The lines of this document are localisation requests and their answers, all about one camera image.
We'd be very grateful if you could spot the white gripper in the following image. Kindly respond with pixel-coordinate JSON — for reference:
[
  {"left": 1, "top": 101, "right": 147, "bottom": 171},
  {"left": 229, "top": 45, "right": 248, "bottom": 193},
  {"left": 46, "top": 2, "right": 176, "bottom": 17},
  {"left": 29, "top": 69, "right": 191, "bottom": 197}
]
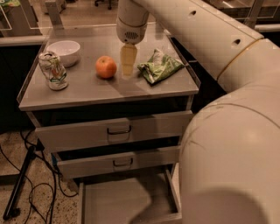
[{"left": 116, "top": 18, "right": 147, "bottom": 75}]

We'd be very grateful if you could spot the orange fruit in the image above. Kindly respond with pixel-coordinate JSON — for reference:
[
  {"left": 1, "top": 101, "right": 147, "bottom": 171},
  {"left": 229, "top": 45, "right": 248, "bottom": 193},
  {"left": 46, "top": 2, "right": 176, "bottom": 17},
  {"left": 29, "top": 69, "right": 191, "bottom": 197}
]
[{"left": 95, "top": 56, "right": 117, "bottom": 79}]

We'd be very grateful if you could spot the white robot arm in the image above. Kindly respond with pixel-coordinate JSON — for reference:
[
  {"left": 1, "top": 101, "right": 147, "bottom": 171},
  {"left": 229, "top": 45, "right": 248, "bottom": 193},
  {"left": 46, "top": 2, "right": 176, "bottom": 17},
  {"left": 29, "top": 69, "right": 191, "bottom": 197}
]
[{"left": 117, "top": 0, "right": 280, "bottom": 224}]

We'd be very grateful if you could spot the grey top drawer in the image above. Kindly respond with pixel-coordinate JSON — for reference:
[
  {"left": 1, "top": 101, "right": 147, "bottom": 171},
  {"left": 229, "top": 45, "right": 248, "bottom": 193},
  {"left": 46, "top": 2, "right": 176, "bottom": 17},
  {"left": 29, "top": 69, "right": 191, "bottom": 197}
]
[{"left": 35, "top": 110, "right": 193, "bottom": 152}]

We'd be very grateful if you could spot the grey drawer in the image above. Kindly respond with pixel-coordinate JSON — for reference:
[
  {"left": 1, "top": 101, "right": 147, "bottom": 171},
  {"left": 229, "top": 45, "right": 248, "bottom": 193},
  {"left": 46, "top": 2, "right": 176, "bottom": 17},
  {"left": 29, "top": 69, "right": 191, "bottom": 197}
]
[
  {"left": 58, "top": 146, "right": 179, "bottom": 179},
  {"left": 77, "top": 166, "right": 182, "bottom": 224},
  {"left": 35, "top": 110, "right": 193, "bottom": 152}
]

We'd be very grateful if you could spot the grey metal drawer cabinet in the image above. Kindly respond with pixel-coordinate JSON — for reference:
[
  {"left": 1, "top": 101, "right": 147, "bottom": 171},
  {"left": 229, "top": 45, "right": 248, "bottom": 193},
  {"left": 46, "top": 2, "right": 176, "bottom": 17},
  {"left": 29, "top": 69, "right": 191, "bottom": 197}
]
[{"left": 16, "top": 24, "right": 201, "bottom": 224}]

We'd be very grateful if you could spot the grey middle drawer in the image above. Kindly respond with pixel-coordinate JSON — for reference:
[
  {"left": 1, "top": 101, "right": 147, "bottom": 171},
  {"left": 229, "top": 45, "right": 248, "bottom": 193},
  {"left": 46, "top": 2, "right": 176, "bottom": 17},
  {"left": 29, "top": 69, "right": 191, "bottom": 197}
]
[{"left": 58, "top": 146, "right": 179, "bottom": 179}]

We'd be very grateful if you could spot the grey bottom drawer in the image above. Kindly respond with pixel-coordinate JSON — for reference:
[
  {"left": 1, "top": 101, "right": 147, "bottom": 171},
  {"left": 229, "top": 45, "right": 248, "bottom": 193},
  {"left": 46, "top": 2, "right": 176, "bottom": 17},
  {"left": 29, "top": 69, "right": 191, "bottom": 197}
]
[{"left": 77, "top": 166, "right": 182, "bottom": 224}]

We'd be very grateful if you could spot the green crumpled chip bag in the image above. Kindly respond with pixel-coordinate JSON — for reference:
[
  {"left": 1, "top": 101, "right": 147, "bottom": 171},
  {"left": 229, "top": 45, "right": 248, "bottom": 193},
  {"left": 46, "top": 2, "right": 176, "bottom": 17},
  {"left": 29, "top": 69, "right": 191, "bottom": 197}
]
[{"left": 137, "top": 49, "right": 185, "bottom": 85}]

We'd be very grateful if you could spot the black office chair base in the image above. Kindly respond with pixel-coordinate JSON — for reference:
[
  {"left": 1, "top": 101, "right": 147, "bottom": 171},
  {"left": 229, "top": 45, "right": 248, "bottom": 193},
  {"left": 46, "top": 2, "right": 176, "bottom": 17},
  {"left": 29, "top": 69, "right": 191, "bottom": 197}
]
[{"left": 94, "top": 0, "right": 118, "bottom": 10}]

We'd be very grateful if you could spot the white ceramic bowl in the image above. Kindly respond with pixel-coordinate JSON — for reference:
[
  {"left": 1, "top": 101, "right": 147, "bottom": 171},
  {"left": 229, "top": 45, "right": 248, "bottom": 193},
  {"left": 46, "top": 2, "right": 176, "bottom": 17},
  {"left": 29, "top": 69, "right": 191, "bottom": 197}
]
[{"left": 46, "top": 40, "right": 81, "bottom": 67}]

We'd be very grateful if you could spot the crushed soda can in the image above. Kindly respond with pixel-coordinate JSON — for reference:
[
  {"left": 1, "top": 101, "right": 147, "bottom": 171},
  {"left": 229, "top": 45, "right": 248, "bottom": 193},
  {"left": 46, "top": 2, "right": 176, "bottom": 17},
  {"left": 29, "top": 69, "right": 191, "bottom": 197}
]
[{"left": 38, "top": 51, "right": 68, "bottom": 91}]

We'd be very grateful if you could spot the black stand leg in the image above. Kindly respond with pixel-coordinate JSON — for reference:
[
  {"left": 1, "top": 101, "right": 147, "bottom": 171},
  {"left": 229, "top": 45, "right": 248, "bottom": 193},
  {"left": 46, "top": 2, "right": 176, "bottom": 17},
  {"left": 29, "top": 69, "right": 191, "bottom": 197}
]
[{"left": 3, "top": 146, "right": 35, "bottom": 221}]

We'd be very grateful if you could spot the black floor cable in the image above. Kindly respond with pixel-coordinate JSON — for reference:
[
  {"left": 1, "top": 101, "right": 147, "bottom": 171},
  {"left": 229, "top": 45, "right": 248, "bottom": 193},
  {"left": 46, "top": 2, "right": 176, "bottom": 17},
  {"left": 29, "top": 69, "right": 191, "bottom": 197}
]
[{"left": 0, "top": 129, "right": 79, "bottom": 224}]

